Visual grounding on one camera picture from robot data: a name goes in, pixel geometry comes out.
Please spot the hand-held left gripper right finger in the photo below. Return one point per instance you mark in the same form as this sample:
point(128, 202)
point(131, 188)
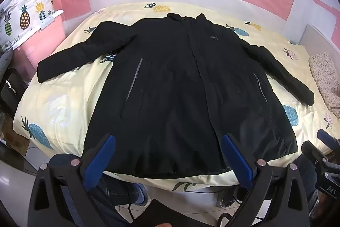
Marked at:
point(237, 160)

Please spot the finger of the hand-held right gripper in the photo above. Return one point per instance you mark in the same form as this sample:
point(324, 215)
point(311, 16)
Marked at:
point(314, 151)
point(329, 138)

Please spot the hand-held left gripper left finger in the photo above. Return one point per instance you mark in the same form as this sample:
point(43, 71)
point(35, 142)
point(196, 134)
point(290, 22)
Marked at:
point(102, 160)

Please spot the black jacket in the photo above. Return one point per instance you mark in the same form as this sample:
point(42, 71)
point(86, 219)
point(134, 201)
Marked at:
point(170, 83)

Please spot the person's right leg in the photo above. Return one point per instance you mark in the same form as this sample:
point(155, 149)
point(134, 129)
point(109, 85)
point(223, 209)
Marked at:
point(305, 176)

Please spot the person's leg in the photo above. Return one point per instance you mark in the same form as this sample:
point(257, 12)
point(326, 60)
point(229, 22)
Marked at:
point(117, 197)
point(305, 176)

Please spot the person's left leg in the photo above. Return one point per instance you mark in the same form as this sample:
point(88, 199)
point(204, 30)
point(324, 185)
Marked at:
point(117, 197)

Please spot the person's right shoe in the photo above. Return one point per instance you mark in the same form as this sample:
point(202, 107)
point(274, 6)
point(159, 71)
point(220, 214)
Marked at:
point(225, 199)

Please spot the person's shoe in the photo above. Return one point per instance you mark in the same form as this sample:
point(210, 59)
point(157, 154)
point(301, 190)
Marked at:
point(142, 196)
point(225, 199)

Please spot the person's left shoe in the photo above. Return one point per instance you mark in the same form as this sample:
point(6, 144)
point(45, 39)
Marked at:
point(142, 196)

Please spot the floral pillow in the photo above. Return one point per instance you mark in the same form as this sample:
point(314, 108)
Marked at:
point(325, 78)

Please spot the pineapple print yellow duvet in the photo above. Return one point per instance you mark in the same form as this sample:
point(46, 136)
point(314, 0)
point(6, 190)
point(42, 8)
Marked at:
point(66, 99)

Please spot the cardboard box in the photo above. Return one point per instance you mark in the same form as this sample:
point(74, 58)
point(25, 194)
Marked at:
point(13, 139)

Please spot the grey bed side panel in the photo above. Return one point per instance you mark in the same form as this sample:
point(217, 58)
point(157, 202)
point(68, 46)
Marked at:
point(321, 38)

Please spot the black zipper bag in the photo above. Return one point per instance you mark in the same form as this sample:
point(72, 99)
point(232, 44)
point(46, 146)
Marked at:
point(12, 91)

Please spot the white plastic bar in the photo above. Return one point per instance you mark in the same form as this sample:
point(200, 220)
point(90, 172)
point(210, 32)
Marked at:
point(51, 17)

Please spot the pineapple print white cloth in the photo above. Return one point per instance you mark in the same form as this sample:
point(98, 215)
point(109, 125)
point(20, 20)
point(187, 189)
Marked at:
point(24, 17)

